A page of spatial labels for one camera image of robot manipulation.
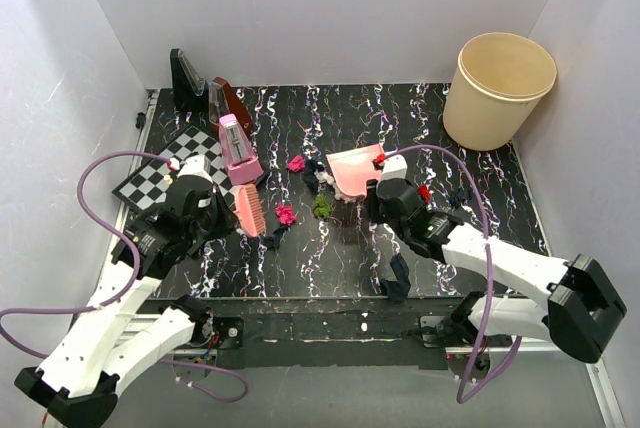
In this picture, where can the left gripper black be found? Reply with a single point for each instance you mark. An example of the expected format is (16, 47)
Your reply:
(228, 220)

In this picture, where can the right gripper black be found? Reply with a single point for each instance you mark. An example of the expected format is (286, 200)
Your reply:
(371, 202)

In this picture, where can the pink hand brush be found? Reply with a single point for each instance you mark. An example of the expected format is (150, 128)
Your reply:
(248, 211)

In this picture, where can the pink plastic dustpan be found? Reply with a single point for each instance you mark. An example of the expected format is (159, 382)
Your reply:
(352, 169)

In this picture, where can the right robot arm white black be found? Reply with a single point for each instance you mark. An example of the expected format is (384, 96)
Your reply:
(572, 304)

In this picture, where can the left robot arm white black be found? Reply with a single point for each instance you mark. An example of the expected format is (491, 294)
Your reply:
(79, 383)

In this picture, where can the red paper scrap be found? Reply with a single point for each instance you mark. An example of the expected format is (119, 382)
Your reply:
(424, 193)

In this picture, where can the black paper scrap near bucket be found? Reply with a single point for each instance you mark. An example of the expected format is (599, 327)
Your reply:
(459, 197)

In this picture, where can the pink metronome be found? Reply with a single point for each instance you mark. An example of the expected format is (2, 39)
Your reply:
(240, 161)

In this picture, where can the black paper scrap small left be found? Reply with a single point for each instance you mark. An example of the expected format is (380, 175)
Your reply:
(273, 240)

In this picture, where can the black white chessboard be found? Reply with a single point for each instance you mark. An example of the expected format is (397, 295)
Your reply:
(145, 186)

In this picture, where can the green paper scrap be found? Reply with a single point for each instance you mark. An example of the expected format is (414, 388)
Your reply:
(322, 209)

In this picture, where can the magenta paper scrap lower left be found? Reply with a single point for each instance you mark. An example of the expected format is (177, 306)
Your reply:
(285, 215)

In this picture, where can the magenta paper scrap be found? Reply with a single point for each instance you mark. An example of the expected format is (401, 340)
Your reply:
(296, 164)
(285, 215)

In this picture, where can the white paper scrap centre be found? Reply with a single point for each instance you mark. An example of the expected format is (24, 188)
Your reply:
(326, 178)

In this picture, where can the black paper scrap front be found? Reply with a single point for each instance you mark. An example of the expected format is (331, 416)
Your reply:
(396, 290)

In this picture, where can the dark navy scrap centre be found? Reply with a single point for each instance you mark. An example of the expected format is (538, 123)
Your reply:
(309, 174)

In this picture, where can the magenta paper scrap upper left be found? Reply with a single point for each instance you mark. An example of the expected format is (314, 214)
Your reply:
(296, 164)

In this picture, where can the brown metronome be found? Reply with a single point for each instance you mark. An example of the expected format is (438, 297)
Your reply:
(223, 100)

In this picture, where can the black metronome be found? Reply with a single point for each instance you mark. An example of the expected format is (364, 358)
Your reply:
(190, 90)

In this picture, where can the beige plastic bucket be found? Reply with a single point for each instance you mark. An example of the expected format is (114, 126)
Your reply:
(499, 80)

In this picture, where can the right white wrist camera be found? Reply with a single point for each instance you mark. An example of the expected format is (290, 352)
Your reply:
(389, 167)

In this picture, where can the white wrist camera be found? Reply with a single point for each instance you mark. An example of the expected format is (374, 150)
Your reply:
(196, 165)
(389, 167)

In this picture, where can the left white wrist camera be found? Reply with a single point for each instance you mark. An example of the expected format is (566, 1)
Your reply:
(196, 165)

